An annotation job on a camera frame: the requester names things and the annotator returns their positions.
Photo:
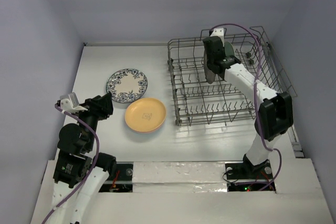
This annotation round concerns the dark olive plate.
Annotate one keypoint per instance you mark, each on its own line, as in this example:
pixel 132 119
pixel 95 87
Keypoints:
pixel 208 62

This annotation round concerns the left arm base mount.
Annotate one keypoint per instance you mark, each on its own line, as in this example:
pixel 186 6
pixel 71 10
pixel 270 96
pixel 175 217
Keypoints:
pixel 121 181

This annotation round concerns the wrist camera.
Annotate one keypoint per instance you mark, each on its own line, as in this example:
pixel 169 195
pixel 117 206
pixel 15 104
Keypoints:
pixel 219 32
pixel 69 103

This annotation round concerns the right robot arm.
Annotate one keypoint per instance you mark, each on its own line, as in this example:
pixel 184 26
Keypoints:
pixel 274 114

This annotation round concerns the grey wire dish rack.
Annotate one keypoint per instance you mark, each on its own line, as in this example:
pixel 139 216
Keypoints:
pixel 259 73

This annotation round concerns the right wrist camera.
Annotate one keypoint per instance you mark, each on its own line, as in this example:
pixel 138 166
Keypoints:
pixel 219 32

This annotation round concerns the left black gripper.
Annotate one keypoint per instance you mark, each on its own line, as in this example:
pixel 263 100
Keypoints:
pixel 101 105

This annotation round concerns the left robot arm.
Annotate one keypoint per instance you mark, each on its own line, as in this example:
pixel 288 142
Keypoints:
pixel 81 169

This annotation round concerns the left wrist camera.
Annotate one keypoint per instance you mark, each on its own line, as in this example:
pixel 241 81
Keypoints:
pixel 69 103

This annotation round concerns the teal patterned plate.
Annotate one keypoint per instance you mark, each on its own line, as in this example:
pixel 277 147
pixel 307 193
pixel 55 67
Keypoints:
pixel 127 85

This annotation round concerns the green plate dark motif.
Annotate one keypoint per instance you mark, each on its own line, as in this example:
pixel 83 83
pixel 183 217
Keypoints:
pixel 229 49

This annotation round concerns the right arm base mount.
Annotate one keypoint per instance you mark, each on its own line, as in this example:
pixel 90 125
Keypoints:
pixel 244 177

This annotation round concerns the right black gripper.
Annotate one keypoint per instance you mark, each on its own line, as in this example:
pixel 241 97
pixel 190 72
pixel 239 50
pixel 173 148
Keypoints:
pixel 211 67

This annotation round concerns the yellow plate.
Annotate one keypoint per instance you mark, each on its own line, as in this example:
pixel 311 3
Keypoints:
pixel 145 115

